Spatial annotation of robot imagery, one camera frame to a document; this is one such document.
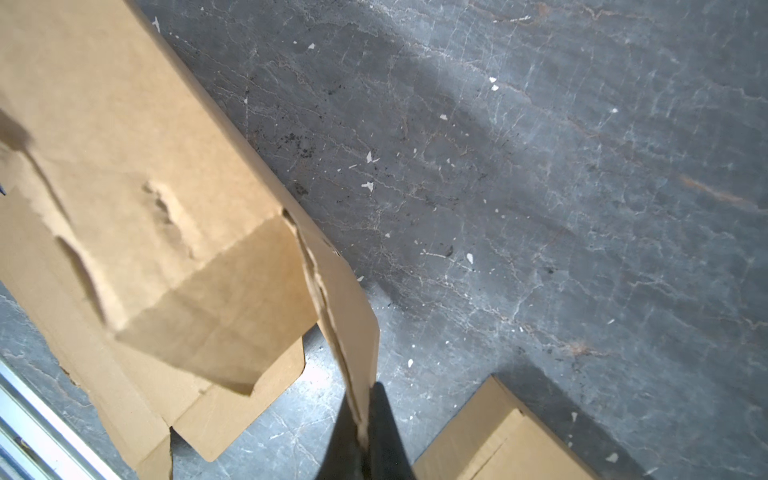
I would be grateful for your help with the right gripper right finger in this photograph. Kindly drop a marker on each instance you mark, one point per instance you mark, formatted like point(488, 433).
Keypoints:
point(387, 458)

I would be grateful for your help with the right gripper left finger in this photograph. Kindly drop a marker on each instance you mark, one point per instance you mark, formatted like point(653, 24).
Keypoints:
point(343, 459)

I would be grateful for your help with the cardboard box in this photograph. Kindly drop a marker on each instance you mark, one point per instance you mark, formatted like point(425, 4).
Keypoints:
point(496, 436)
point(169, 270)

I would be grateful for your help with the aluminium mounting rail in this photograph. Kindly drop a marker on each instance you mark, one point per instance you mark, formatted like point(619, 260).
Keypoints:
point(36, 443)

